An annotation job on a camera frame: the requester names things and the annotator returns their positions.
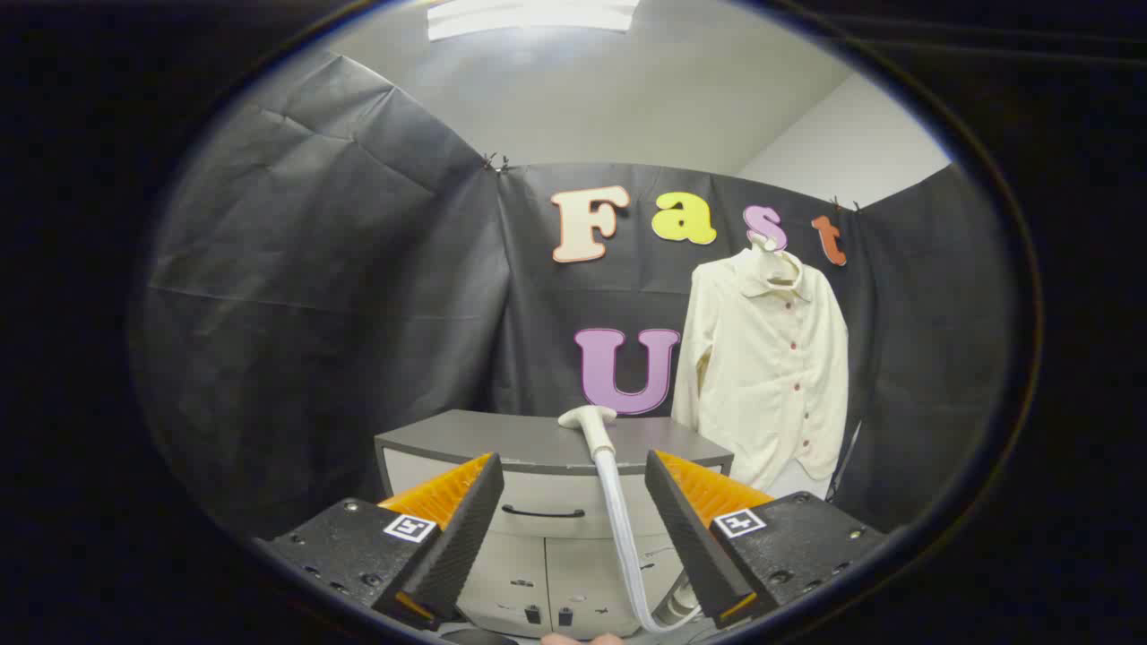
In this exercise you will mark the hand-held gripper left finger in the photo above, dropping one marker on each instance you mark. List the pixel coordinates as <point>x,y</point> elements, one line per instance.
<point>457,546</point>

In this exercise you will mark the thin steamer stand pole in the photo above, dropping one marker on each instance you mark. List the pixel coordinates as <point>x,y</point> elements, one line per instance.
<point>847,448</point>

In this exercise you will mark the ceiling light panel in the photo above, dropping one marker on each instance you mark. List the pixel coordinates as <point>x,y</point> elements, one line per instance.
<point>529,16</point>

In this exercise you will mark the white garment steamer head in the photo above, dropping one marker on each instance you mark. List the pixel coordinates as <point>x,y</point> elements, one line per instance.
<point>596,430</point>

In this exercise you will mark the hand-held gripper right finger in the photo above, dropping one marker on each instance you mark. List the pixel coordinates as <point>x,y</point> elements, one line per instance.
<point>690,546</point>

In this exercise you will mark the black backdrop cloth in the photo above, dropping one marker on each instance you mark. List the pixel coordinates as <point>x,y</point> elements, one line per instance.
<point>314,313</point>

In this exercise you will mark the white cabinet with grey top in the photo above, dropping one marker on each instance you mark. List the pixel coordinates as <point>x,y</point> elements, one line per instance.
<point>502,439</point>

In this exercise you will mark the cream button-up shirt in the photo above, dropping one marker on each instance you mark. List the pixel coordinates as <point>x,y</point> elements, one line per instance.
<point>762,376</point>

